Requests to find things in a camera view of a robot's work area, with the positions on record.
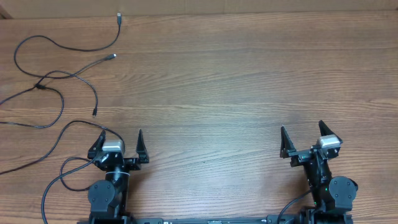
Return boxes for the black short cable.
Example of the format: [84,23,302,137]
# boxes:
[0,119,126,192]

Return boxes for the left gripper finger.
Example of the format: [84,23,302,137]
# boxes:
[136,129,149,164]
[87,130,106,159]

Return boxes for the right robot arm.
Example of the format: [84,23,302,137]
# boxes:
[276,120,358,223]

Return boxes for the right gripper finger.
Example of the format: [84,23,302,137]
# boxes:
[280,126,296,158]
[318,120,334,136]

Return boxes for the black thin cable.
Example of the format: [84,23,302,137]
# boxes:
[0,70,100,129]

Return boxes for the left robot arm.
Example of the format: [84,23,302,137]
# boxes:
[88,131,149,223]

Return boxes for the black USB-A cable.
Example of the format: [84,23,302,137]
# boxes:
[13,12,123,79]

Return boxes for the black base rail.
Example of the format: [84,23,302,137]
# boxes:
[78,213,354,224]

